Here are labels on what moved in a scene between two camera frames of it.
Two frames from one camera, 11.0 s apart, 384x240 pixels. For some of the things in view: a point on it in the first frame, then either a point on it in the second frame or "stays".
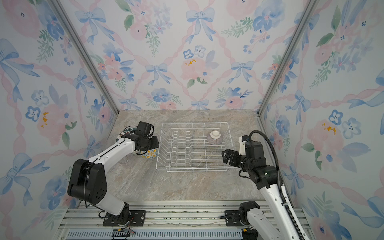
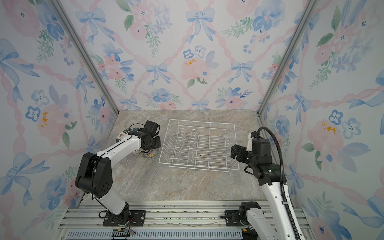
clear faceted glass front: [125, 160] stays
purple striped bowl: [215, 137] -> [150, 154]
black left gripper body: [151, 143] stays
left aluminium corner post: [85, 54] stays
